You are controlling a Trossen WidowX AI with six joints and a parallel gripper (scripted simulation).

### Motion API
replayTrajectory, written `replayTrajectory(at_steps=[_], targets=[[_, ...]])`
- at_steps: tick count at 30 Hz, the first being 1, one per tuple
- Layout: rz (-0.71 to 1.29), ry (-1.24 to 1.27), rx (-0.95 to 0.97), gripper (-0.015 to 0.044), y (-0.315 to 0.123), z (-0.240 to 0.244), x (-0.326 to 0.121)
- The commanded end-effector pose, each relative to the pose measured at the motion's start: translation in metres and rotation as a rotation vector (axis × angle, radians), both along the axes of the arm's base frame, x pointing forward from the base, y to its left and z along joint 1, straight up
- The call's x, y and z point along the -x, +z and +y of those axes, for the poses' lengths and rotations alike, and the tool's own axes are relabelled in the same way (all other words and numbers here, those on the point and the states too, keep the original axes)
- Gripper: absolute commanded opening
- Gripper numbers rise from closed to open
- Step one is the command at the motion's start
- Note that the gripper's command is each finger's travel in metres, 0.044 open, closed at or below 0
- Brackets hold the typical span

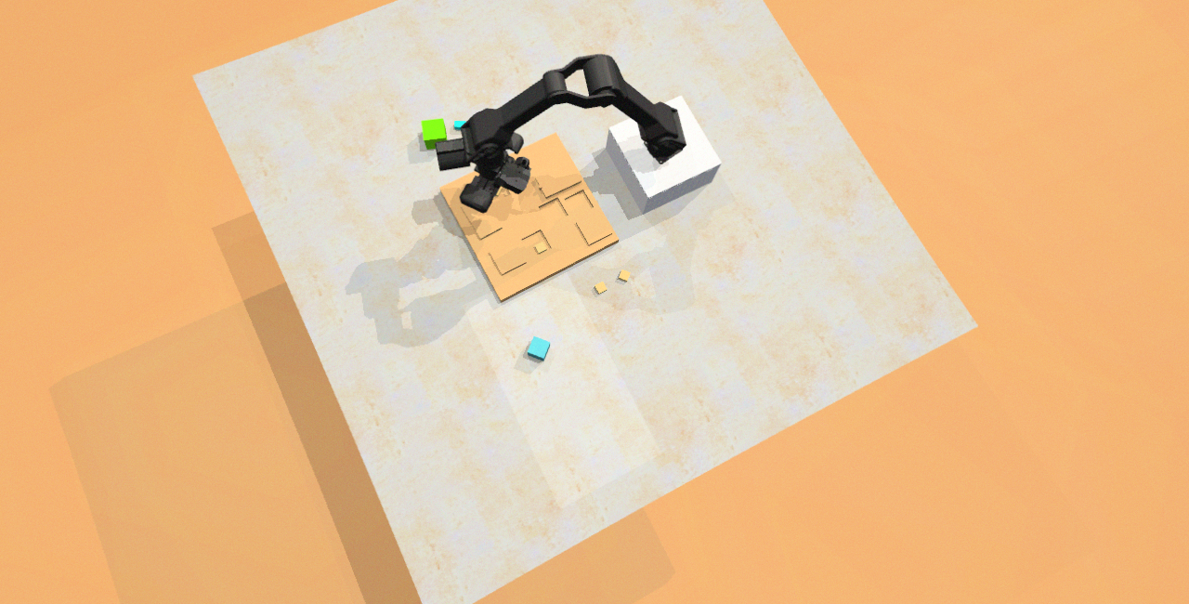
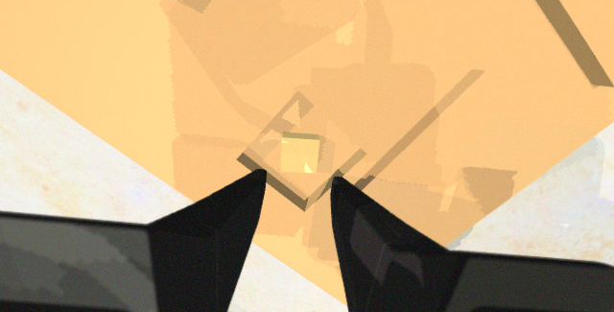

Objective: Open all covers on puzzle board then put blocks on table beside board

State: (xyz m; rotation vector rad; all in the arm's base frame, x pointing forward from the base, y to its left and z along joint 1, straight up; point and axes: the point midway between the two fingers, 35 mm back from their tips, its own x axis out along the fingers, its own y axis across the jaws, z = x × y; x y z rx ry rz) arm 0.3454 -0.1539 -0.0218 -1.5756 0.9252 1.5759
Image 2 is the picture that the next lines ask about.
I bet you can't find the pale yellow block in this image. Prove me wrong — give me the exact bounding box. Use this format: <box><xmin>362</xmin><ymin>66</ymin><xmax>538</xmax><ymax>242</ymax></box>
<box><xmin>280</xmin><ymin>132</ymin><xmax>319</xmax><ymax>174</ymax></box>

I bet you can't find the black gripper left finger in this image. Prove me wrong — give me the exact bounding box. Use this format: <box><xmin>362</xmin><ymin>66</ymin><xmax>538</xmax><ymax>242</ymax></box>
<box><xmin>0</xmin><ymin>169</ymin><xmax>267</xmax><ymax>312</ymax></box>

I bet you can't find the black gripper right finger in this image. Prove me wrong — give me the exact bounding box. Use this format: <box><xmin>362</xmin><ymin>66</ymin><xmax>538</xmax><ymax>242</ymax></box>
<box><xmin>330</xmin><ymin>177</ymin><xmax>614</xmax><ymax>312</ymax></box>

